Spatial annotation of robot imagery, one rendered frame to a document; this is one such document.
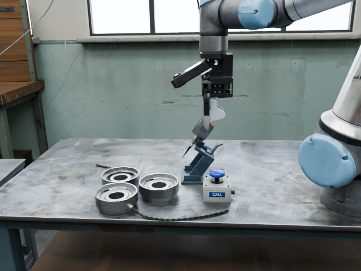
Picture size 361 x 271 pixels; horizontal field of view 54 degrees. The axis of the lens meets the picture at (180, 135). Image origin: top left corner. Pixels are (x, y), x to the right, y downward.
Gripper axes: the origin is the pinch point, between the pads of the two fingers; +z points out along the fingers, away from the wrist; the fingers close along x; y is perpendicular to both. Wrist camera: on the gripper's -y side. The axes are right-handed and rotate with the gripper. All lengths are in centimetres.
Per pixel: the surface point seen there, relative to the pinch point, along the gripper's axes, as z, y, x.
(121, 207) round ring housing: 13.6, -20.3, -22.2
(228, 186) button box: 11.4, 5.3, -15.8
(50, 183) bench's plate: 16.0, -44.7, -4.4
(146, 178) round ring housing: 12.6, -16.0, -8.2
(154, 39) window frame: -17, -28, 142
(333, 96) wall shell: 22, 92, 144
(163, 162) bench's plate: 15.9, -13.3, 11.3
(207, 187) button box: 11.6, 0.2, -15.9
